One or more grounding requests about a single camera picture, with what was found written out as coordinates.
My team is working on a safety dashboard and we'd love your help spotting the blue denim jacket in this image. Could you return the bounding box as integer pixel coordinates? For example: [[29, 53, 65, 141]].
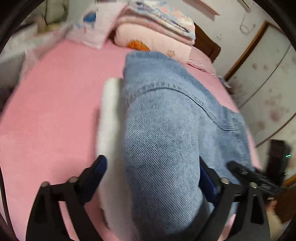
[[121, 51, 252, 240]]

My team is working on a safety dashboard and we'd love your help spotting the right hand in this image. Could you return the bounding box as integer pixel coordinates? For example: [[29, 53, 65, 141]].
[[265, 198, 285, 240]]

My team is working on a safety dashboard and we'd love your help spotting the white fluffy folded garment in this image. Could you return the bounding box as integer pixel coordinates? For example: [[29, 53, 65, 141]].
[[96, 78, 138, 240]]

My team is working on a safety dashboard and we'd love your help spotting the floral sliding wardrobe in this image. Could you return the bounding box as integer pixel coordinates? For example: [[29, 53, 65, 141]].
[[226, 22, 295, 179]]

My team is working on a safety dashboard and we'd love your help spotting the pink bed sheet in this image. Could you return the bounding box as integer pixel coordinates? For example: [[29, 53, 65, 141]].
[[0, 40, 262, 241]]

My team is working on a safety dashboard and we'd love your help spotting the pink flat pillow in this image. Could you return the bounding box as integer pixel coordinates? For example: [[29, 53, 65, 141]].
[[187, 47, 216, 76]]

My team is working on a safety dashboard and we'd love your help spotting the brown wooden headboard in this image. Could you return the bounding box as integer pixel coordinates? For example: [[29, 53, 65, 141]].
[[193, 23, 221, 63]]

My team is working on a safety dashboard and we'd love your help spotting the folded pastel patterned blanket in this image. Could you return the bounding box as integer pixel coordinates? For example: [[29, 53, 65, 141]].
[[116, 1, 196, 46]]

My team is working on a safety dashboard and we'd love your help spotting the pink pillow with orange print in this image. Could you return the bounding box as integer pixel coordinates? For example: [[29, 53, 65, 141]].
[[114, 24, 192, 63]]

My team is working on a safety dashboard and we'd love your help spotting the pink cushion with blue print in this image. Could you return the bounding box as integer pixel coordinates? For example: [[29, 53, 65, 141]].
[[66, 2, 127, 50]]

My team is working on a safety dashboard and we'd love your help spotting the black camera cable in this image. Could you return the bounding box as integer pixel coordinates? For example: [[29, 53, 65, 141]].
[[0, 166, 17, 237]]

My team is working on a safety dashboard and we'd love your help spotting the pink wall shelf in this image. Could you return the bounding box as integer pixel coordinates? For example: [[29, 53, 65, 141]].
[[184, 0, 221, 16]]

